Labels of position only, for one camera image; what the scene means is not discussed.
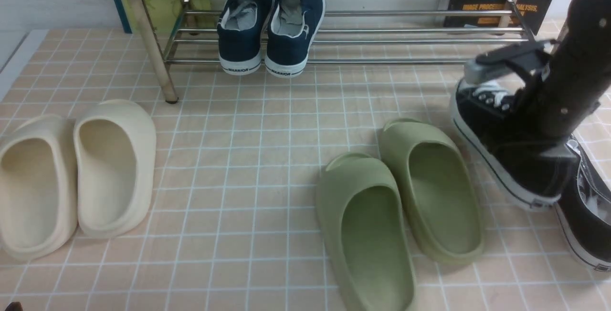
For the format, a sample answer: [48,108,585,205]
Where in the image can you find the black canvas sneaker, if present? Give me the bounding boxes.
[450,78,579,211]
[555,135,611,273]

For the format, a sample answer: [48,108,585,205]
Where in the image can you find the navy sneaker right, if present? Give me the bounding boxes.
[264,0,327,78]

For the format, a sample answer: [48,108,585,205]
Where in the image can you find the cream slipper outer left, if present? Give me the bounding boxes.
[0,114,78,261]

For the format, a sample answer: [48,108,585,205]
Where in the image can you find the green slipper rear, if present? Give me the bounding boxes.
[379,118,486,265]

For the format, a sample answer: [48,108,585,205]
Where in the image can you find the navy sneaker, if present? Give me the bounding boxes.
[264,0,327,78]
[216,0,273,76]

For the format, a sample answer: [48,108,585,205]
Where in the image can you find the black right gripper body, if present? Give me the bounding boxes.
[464,39,601,141]

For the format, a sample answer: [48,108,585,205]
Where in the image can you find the black image processing book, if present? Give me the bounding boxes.
[437,0,552,35]

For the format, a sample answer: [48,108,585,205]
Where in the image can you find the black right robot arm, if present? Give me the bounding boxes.
[456,0,611,139]

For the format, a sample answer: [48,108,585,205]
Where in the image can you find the cream slipper inner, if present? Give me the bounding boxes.
[74,99,157,238]

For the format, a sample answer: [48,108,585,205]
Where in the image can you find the cream slipper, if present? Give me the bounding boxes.
[74,99,157,238]
[0,114,78,261]

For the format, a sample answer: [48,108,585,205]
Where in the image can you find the green slipper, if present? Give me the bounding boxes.
[379,118,486,265]
[315,152,415,311]

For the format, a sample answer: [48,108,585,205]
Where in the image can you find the navy sneaker left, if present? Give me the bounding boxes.
[216,0,273,76]

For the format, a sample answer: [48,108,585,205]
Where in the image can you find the metal shoe rack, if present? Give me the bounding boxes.
[128,0,533,104]

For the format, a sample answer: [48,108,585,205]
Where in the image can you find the green slipper front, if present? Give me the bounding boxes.
[315,152,415,311]

